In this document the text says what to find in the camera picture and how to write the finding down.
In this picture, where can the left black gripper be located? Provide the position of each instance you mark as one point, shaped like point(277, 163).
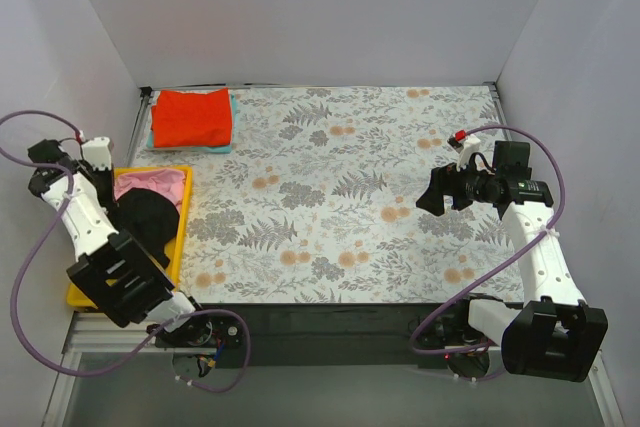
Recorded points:
point(103, 187)

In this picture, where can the teal folded t-shirt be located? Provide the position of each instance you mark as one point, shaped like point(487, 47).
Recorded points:
point(225, 149)

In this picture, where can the floral table cloth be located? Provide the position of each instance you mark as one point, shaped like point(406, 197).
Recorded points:
point(315, 202)

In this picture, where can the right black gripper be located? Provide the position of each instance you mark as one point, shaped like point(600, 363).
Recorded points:
point(451, 186)

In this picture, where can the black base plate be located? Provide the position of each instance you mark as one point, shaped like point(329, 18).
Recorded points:
point(332, 334)

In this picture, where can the pink t-shirt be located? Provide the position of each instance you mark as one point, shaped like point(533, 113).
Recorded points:
point(170, 183)

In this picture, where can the aluminium frame rail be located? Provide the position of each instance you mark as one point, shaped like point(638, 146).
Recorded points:
point(95, 333)

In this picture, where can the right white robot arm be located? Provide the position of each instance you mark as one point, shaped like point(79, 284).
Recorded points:
point(555, 334)

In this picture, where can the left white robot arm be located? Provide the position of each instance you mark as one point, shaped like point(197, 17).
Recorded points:
point(111, 267)

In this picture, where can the yellow plastic tray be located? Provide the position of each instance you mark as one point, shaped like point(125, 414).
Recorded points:
point(173, 249)

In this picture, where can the black t-shirt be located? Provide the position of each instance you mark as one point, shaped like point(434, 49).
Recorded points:
point(150, 218)

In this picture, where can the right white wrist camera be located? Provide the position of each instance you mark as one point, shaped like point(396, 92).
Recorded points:
point(465, 145)

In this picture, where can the red folded t-shirt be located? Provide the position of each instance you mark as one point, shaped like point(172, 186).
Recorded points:
point(188, 119)

